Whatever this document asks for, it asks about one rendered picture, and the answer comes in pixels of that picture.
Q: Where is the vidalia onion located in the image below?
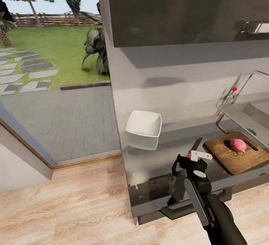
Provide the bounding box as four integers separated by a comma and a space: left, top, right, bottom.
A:
230, 139, 246, 154

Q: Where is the cutting board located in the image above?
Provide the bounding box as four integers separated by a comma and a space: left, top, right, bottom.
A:
204, 131, 269, 176

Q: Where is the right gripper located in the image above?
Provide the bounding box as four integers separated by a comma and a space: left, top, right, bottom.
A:
177, 153, 207, 172

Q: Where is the parer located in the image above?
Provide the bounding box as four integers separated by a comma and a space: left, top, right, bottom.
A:
187, 138, 202, 158

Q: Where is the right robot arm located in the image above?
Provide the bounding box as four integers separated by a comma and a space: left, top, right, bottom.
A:
177, 150, 248, 245

